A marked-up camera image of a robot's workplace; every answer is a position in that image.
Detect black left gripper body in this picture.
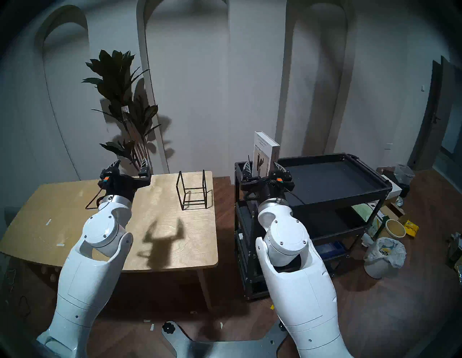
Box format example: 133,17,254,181
98,170,152,202

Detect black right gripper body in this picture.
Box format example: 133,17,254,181
240,172,296,203

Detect white hardcover book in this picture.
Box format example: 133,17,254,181
252,131,280,177

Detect black three-tier utility cart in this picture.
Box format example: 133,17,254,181
235,153,393,300

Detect blue storage box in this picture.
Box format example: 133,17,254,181
317,240,347,260

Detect white green printed bag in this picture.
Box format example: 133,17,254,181
352,203,385,239

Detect tall green potted plant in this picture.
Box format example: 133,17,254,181
82,50,162,176

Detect white box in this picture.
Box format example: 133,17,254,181
383,175,402,197

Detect wooden table leg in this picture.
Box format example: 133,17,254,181
197,268,214,311

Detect clear plastic storage box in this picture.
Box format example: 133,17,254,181
393,163,415,185

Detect brown cardboard box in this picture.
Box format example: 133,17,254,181
379,203,413,224

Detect round beige tub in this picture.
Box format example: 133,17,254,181
385,219,406,239

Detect white bin with plastic bag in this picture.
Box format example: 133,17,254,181
363,237,407,279

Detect dark grey door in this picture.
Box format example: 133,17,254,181
408,56,462,171

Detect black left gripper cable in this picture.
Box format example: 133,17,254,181
85,186,107,210

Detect black wire book stand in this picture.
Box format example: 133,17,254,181
176,170,208,211

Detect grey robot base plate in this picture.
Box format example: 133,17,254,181
161,319,289,358

